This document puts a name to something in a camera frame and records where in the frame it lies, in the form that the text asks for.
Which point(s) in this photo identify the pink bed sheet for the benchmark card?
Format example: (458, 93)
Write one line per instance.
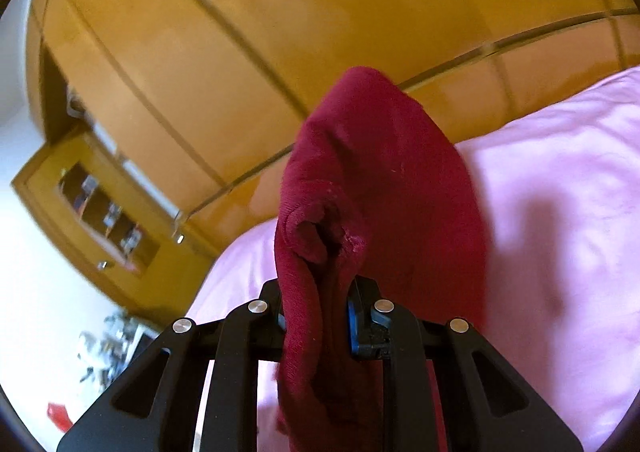
(550, 182)

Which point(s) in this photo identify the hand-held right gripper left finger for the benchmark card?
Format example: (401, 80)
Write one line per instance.
(272, 317)

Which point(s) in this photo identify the wooden wardrobe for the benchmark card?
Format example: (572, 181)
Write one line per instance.
(250, 31)

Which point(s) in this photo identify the wooden shelf unit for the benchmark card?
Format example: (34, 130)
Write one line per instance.
(50, 182)

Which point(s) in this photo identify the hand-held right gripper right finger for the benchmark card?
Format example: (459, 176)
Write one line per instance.
(356, 327)

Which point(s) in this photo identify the dark red long-sleeved shirt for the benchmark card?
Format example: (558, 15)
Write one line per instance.
(375, 156)

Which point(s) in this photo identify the red object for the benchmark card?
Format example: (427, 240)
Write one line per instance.
(60, 417)

